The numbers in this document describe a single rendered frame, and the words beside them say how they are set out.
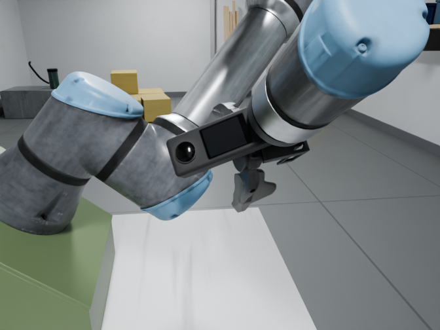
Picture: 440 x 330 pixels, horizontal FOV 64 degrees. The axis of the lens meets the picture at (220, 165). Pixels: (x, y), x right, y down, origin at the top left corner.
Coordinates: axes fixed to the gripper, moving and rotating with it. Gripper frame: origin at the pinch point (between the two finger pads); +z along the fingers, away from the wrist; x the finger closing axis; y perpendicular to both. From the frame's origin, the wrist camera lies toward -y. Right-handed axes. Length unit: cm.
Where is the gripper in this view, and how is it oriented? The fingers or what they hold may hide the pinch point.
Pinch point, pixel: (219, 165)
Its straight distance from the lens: 54.3
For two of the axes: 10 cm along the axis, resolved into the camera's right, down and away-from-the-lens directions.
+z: -2.3, 2.6, 9.4
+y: 9.3, -2.1, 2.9
